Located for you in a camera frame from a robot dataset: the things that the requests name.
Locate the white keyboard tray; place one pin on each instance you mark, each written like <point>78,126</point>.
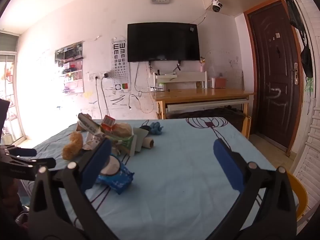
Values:
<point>205,104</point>

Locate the wooden desk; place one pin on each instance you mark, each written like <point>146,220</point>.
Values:
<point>200,93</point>

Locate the orange box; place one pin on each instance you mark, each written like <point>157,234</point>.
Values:
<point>108,121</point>

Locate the brown plush toy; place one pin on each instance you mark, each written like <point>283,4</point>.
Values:
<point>72,146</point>

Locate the white green toothpaste box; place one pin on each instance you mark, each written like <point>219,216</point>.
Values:
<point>87,123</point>

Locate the white security camera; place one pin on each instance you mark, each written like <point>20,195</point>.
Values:
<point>216,6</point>

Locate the dark brown door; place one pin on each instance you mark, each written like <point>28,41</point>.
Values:
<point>272,80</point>

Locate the grey card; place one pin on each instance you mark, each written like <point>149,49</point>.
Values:
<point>140,137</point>

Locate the window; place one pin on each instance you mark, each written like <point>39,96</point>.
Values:
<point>10,92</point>

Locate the wall poster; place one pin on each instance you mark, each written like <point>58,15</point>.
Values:
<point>71,75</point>

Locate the white round cup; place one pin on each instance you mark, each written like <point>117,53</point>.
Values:
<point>112,166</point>

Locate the green white carton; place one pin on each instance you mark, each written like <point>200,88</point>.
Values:
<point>128,142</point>

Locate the white desk shelf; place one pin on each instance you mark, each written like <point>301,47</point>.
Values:
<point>185,76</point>

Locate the green lidded jar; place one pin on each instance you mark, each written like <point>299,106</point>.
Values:
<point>161,86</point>

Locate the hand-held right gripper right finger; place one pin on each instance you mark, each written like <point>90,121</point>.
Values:
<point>225,162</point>

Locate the white wall outlet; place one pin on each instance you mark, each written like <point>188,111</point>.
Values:
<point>102,75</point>
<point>93,76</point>

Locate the clear plastic wrapper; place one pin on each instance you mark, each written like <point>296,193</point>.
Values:
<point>91,141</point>

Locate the brown paper ball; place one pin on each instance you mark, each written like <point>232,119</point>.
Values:
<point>122,129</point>

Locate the eye chart poster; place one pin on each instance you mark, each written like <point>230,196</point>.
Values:
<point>120,67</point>

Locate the black wall television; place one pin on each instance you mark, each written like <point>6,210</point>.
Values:
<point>162,42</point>

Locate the pink vase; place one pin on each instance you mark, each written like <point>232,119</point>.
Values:
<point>202,66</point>

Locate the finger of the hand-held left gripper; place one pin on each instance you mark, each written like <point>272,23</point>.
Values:
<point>27,152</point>
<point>42,163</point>

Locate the black hanging bag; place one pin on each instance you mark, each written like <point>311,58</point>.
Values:
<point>297,15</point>

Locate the cardboard tube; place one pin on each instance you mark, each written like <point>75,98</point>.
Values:
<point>149,143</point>

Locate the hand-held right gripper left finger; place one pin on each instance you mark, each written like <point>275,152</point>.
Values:
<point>97,162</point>

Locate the small black item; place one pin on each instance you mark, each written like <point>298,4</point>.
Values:
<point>145,127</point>

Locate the pink box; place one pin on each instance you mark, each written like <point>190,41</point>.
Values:
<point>220,83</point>

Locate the light blue printed tablecloth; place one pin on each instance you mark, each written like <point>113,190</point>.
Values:
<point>180,175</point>

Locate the dark hanging bag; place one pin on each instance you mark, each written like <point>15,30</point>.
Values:
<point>307,60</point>

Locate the blue snack packet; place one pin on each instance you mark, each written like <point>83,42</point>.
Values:
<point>120,180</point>

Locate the white louvered closet door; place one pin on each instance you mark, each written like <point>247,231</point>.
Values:
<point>312,155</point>

